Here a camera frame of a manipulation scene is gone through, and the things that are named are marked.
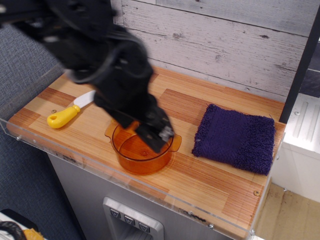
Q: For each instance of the black yellow object corner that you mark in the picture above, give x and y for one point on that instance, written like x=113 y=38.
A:
x=14 y=226

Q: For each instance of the grey toy fridge cabinet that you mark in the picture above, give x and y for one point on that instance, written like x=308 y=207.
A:
x=86 y=188

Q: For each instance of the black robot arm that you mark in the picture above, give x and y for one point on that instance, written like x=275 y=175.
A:
x=82 y=36

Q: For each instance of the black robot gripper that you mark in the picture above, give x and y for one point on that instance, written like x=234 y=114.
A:
x=122 y=90

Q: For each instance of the white ribbed side unit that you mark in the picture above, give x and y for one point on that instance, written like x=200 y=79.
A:
x=297 y=164

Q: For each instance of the black right vertical post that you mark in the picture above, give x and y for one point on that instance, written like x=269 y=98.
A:
x=304 y=63

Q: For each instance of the silver dispenser button panel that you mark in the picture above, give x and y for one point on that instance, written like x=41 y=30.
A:
x=126 y=223

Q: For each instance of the yellow handled toy knife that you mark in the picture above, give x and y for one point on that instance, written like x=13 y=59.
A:
x=59 y=119

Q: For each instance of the orange transparent plastic pot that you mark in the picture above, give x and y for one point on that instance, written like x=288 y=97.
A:
x=136 y=156

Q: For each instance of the purple folded towel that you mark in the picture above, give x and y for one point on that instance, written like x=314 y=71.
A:
x=243 y=141

